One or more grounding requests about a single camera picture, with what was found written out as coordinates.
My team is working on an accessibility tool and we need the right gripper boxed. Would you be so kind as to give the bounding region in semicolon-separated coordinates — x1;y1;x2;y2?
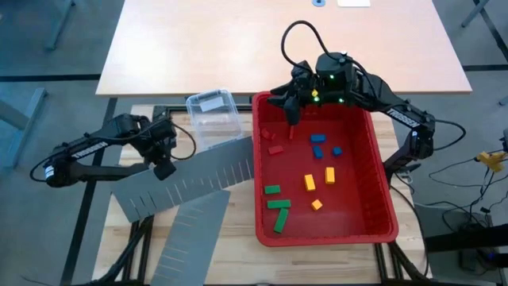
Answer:
266;60;319;127

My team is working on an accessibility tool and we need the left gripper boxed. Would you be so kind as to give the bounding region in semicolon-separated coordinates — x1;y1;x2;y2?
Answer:
144;118;178;181

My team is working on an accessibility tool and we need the grey slotted divider panel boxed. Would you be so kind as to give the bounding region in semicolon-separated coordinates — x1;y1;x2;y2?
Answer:
113;137;255;223

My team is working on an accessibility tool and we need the clear plastic container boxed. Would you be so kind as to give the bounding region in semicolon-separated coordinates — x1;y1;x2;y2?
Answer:
185;89;244;152

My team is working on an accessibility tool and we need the long grey slotted divider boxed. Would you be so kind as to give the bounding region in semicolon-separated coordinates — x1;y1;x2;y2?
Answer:
150;189;232;286

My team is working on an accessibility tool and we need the red plastic bin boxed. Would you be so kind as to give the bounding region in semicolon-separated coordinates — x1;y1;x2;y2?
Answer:
252;91;400;248

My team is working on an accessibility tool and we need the light wooden desk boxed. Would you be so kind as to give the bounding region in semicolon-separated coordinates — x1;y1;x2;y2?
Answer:
94;0;472;98

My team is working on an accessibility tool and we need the grey metal furniture leg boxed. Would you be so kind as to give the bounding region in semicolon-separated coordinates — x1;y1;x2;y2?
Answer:
460;0;490;29
45;0;76;52
0;87;48;170

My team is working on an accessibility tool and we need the yellow connector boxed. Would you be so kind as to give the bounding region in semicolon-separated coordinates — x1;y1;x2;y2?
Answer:
475;150;502;172

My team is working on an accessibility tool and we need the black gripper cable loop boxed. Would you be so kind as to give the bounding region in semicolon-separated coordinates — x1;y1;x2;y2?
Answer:
279;20;331;75
170;122;198;162

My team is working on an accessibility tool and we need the black left arm cable bundle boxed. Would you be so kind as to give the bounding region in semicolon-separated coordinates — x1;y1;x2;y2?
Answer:
90;216;160;286

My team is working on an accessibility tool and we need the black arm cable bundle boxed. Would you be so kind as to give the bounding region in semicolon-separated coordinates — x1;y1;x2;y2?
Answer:
90;216;160;286
376;186;432;284

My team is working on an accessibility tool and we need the black floor cable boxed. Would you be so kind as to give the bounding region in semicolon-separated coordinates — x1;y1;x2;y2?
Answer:
427;157;508;231

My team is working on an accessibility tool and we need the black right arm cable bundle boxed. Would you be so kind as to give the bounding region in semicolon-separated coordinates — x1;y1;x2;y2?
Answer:
376;186;432;284

